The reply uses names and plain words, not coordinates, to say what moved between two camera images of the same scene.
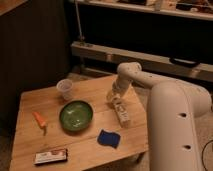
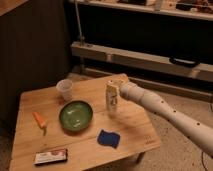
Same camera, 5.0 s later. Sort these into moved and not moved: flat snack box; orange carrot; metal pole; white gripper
Moved: white gripper
Not moved: flat snack box; metal pole; orange carrot
